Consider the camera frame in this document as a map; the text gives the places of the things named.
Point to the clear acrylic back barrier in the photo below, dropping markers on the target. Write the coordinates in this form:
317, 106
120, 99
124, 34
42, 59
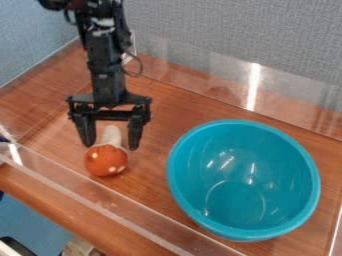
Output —
280, 95

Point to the clear acrylic front barrier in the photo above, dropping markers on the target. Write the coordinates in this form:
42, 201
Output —
114, 222

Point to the clear acrylic barrier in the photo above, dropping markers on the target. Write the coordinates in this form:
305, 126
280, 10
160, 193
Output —
114, 222
34, 96
280, 95

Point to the blue plastic bowl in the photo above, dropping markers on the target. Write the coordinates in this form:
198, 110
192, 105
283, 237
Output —
244, 180

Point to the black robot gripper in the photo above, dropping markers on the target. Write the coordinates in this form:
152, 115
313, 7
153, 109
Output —
134, 108

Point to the brown plush mushroom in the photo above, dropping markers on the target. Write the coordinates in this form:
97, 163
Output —
108, 157

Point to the clear acrylic left barrier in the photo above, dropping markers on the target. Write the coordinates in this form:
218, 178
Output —
34, 96

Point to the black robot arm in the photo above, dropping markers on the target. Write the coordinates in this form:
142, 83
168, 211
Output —
106, 39

